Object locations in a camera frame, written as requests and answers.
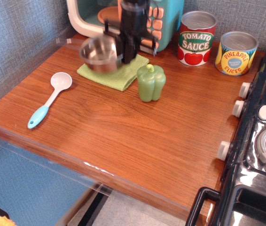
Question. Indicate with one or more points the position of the teal toy microwave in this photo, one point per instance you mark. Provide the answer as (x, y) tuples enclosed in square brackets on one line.
[(87, 17)]

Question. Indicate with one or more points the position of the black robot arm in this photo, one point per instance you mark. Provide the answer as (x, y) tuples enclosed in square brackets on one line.
[(135, 2)]

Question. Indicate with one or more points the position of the stainless steel bowl with handle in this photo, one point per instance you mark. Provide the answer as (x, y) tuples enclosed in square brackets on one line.
[(99, 53)]

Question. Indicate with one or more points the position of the green folded cloth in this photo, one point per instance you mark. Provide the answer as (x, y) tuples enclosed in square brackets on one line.
[(120, 79)]

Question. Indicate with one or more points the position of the black toy stove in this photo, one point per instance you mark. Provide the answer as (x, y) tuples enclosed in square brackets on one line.
[(241, 201)]

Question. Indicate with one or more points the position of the pineapple slices can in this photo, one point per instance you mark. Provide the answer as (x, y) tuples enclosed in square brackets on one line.
[(236, 53)]

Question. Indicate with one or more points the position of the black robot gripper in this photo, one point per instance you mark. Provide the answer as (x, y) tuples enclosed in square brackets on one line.
[(131, 34)]

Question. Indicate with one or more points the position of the tomato sauce can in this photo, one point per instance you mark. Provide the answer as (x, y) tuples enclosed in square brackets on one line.
[(196, 36)]

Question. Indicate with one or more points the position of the green toy bell pepper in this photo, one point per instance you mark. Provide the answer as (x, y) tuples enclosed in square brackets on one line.
[(151, 80)]

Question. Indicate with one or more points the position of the white spoon with blue handle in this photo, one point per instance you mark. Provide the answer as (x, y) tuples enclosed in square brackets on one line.
[(59, 81)]

